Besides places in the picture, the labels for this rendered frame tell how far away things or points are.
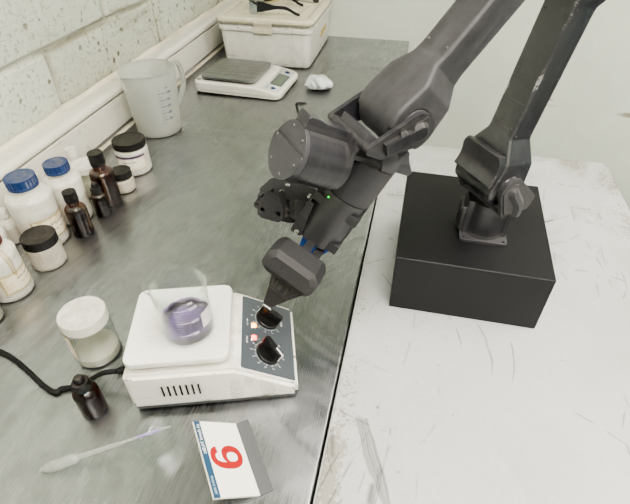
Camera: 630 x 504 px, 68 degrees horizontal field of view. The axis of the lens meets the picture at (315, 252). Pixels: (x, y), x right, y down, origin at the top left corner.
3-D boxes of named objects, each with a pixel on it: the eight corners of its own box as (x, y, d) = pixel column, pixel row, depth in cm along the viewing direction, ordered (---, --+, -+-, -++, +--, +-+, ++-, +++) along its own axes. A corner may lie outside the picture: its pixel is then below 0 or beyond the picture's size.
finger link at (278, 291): (318, 279, 52) (274, 248, 52) (308, 296, 49) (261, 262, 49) (288, 318, 56) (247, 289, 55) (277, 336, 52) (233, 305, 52)
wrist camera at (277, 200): (334, 183, 55) (286, 152, 55) (316, 208, 49) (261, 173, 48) (311, 221, 58) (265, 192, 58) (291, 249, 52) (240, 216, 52)
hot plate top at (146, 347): (233, 288, 63) (232, 283, 62) (229, 362, 54) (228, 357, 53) (141, 294, 62) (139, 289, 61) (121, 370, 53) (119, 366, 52)
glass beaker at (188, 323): (211, 305, 60) (201, 255, 54) (222, 343, 55) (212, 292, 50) (154, 320, 58) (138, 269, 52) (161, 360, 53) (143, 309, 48)
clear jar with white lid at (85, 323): (121, 330, 68) (105, 290, 62) (123, 363, 63) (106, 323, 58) (77, 341, 66) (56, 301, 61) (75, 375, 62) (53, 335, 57)
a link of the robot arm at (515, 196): (487, 176, 68) (499, 137, 64) (533, 211, 63) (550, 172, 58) (450, 189, 66) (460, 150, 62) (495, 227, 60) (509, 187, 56)
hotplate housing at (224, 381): (292, 320, 69) (290, 281, 64) (298, 399, 59) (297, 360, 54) (137, 332, 67) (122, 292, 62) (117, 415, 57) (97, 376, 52)
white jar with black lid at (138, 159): (123, 162, 104) (114, 132, 100) (154, 160, 105) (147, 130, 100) (116, 178, 99) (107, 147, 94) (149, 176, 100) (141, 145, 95)
